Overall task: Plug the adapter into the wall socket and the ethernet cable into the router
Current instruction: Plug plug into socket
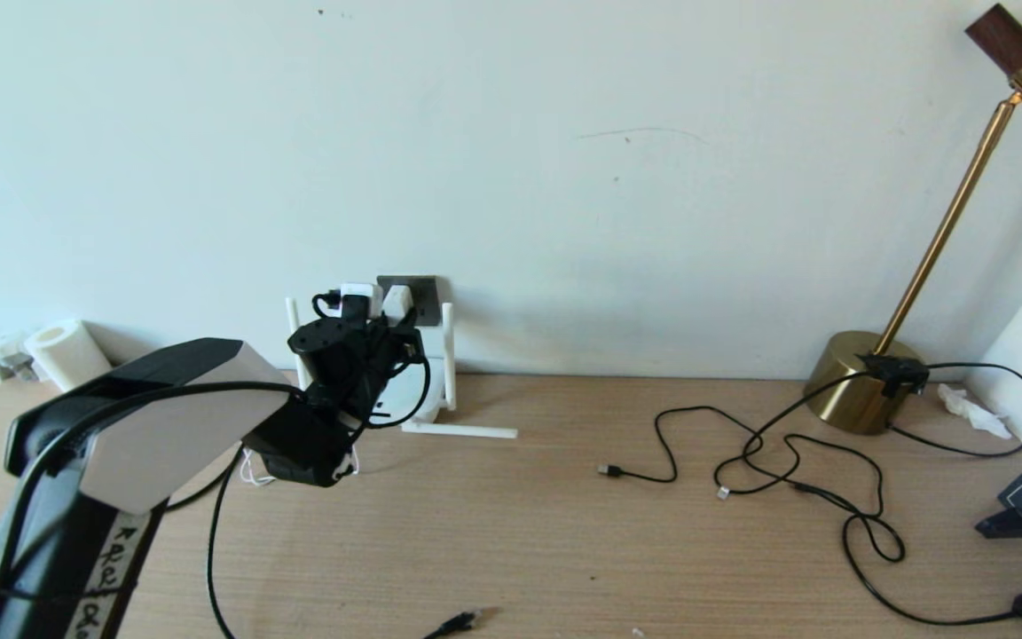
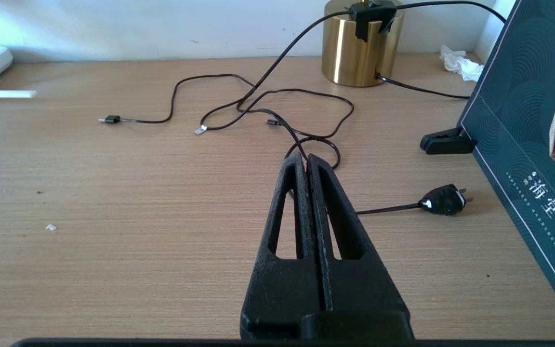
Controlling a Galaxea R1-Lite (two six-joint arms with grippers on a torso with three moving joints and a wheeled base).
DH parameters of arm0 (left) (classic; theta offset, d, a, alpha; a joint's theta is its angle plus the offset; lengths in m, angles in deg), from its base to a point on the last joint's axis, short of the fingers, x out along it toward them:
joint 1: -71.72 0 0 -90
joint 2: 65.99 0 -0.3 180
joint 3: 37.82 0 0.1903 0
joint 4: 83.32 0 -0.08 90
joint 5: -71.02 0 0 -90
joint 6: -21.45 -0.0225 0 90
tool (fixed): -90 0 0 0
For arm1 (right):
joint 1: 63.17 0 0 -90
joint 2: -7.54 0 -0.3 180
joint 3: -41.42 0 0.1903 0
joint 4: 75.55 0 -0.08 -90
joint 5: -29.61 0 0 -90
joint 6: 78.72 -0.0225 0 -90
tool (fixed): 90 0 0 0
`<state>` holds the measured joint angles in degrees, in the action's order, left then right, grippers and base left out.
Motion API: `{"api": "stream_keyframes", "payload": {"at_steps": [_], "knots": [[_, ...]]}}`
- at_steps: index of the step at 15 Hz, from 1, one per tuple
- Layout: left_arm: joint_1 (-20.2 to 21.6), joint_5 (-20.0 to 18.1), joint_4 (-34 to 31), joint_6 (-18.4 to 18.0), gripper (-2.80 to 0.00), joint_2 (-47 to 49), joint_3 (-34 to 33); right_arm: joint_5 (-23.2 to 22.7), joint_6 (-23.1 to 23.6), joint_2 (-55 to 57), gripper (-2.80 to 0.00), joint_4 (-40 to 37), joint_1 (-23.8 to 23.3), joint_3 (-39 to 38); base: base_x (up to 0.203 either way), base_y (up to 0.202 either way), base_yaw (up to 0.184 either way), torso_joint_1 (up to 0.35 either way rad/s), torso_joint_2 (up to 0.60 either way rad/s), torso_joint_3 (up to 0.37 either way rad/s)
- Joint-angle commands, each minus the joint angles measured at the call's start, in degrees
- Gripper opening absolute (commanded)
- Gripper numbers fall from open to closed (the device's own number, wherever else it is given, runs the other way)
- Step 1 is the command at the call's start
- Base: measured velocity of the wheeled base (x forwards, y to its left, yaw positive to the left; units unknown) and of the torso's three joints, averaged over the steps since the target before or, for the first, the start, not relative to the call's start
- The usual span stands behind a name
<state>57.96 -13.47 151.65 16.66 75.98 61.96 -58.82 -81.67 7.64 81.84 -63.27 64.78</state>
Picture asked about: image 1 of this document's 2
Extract black ethernet cable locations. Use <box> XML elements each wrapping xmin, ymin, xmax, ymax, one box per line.
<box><xmin>161</xmin><ymin>457</ymin><xmax>476</xmax><ymax>639</ymax></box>

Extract white router with antennas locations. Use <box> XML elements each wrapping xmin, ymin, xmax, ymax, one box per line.
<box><xmin>286</xmin><ymin>297</ymin><xmax>518</xmax><ymax>442</ymax></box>

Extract white toilet paper roll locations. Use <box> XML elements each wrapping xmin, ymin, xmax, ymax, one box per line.
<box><xmin>25</xmin><ymin>319</ymin><xmax>113</xmax><ymax>393</ymax></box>

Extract small clear container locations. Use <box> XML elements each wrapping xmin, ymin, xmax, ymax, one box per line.
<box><xmin>0</xmin><ymin>330</ymin><xmax>37</xmax><ymax>383</ymax></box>

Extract gold desk lamp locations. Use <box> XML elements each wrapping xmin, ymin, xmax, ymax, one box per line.
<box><xmin>801</xmin><ymin>2</ymin><xmax>1022</xmax><ymax>436</ymax></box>

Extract crumpled white tissue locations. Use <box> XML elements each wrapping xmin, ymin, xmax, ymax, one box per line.
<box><xmin>935</xmin><ymin>383</ymin><xmax>1013</xmax><ymax>440</ymax></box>

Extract grey wall socket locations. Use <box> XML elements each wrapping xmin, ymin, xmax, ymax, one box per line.
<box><xmin>376</xmin><ymin>275</ymin><xmax>439</xmax><ymax>326</ymax></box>

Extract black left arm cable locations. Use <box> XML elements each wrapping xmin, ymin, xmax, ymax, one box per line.
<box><xmin>0</xmin><ymin>291</ymin><xmax>434</xmax><ymax>498</ymax></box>

